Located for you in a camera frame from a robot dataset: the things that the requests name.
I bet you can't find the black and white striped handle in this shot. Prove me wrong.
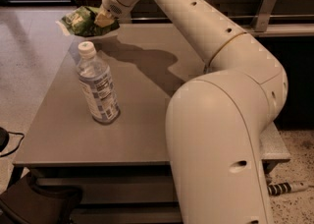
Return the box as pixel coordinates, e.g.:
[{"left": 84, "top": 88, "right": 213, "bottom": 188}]
[{"left": 267, "top": 182, "right": 309, "bottom": 196}]

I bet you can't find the upper grey drawer front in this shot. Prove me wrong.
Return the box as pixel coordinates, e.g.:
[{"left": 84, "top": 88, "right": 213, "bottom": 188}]
[{"left": 37, "top": 176, "right": 178, "bottom": 204}]

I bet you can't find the black cable with device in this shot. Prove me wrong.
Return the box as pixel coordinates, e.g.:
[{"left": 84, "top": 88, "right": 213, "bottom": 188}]
[{"left": 0, "top": 127, "right": 26, "bottom": 158}]

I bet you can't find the lower grey drawer front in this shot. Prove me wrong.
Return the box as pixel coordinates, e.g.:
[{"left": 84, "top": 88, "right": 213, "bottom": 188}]
[{"left": 71, "top": 205, "right": 183, "bottom": 224}]

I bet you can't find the grey drawer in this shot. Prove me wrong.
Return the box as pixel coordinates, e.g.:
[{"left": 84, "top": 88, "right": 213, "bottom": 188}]
[
  {"left": 71, "top": 205, "right": 183, "bottom": 224},
  {"left": 37, "top": 176, "right": 178, "bottom": 204}
]

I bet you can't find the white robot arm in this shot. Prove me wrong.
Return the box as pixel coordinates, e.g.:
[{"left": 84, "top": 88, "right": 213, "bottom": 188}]
[{"left": 102, "top": 0, "right": 288, "bottom": 224}]

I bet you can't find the grey table with drawers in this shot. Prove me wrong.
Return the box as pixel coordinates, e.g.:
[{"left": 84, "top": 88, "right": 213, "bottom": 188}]
[{"left": 15, "top": 25, "right": 288, "bottom": 224}]

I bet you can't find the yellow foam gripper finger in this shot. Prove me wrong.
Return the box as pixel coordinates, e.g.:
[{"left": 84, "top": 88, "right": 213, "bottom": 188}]
[{"left": 94, "top": 9, "right": 115, "bottom": 28}]

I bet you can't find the right metal wall bracket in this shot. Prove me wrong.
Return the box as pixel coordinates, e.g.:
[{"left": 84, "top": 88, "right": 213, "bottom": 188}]
[{"left": 251, "top": 0, "right": 277, "bottom": 32}]

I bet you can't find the clear plastic water bottle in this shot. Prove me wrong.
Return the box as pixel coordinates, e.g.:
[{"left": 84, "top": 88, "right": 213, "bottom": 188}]
[{"left": 77, "top": 41, "right": 120, "bottom": 124}]

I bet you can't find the black chair seat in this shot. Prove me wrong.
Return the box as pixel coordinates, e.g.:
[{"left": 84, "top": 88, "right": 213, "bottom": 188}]
[{"left": 0, "top": 172, "right": 82, "bottom": 224}]

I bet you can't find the green jalapeno chip bag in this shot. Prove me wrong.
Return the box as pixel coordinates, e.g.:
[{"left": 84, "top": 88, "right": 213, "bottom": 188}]
[{"left": 56, "top": 6, "right": 120, "bottom": 37}]

